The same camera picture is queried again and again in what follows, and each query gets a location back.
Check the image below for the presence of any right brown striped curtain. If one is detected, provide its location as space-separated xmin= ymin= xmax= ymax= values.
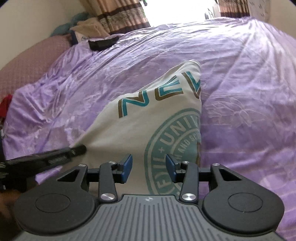
xmin=216 ymin=0 xmax=250 ymax=18

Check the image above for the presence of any left brown striped curtain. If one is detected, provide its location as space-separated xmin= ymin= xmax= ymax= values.
xmin=80 ymin=0 xmax=151 ymax=35

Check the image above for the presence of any red cloth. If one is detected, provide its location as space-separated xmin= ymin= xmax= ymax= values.
xmin=0 ymin=94 xmax=13 ymax=118

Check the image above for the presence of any beige cloth pile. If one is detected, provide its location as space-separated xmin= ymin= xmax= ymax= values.
xmin=70 ymin=18 xmax=110 ymax=45

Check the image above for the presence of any white printed t-shirt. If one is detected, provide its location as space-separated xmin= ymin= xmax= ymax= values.
xmin=72 ymin=60 xmax=202 ymax=196

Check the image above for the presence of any purple bed sheet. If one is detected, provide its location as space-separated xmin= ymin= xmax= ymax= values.
xmin=3 ymin=18 xmax=295 ymax=240

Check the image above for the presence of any pink dotted pillow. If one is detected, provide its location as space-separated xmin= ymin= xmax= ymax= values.
xmin=1 ymin=35 xmax=72 ymax=99

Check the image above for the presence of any black object on bed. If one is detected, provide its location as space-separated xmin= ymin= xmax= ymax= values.
xmin=88 ymin=37 xmax=119 ymax=51

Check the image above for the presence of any white patterned pillow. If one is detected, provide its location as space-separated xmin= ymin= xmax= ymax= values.
xmin=248 ymin=0 xmax=270 ymax=22

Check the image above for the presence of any brown striped curtain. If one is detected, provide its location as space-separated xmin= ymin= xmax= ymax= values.
xmin=216 ymin=0 xmax=250 ymax=18
xmin=80 ymin=0 xmax=151 ymax=35

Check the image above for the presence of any teal cloth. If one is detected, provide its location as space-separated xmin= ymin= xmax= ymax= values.
xmin=50 ymin=12 xmax=90 ymax=37

